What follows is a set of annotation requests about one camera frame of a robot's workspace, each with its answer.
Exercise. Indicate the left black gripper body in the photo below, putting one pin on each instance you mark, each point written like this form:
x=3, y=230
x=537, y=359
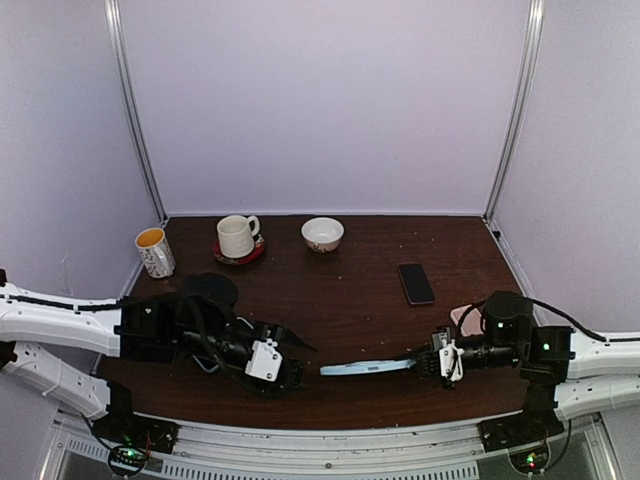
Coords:
x=268, y=331

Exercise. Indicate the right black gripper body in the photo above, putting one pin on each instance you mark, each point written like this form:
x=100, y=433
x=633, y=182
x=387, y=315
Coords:
x=440, y=339

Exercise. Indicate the phone blue case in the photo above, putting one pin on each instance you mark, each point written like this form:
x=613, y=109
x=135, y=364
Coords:
x=207, y=366
x=359, y=368

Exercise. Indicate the pink phone case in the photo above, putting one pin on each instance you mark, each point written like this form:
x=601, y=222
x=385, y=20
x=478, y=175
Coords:
x=467, y=321

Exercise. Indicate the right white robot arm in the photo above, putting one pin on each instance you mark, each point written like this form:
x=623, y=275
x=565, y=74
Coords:
x=570, y=370

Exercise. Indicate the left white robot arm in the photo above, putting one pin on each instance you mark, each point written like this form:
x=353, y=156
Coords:
x=198, y=320

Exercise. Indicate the red patterned coaster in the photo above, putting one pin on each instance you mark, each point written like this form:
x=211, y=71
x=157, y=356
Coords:
x=259, y=249

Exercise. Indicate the white ceramic bowl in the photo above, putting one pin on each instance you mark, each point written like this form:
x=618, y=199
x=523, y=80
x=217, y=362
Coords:
x=322, y=234

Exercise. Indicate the cream ribbed mug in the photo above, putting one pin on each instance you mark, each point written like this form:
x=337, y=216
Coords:
x=236, y=235

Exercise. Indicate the white mug orange inside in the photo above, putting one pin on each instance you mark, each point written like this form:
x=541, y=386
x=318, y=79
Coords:
x=155, y=253

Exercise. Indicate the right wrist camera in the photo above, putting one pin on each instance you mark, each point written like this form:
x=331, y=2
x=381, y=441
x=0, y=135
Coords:
x=450, y=364

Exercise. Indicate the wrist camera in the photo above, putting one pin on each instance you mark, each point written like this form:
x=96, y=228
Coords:
x=265, y=361
x=450, y=364

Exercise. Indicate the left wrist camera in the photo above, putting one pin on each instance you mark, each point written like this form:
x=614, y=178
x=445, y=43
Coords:
x=265, y=361

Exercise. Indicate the front aluminium rail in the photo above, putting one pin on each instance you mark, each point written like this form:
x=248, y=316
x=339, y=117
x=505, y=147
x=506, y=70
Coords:
x=446, y=451

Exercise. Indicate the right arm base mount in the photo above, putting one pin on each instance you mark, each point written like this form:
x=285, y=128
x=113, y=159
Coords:
x=525, y=436

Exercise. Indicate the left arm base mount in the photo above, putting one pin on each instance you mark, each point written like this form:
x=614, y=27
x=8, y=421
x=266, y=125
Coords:
x=131, y=439

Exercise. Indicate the right aluminium frame post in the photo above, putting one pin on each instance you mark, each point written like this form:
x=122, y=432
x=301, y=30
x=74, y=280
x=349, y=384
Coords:
x=527, y=69

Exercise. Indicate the aluminium frame post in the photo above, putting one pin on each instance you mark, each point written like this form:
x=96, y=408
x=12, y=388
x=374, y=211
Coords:
x=117, y=38
x=527, y=69

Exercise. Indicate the left aluminium frame post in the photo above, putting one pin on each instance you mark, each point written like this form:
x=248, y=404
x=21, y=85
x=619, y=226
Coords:
x=117, y=38

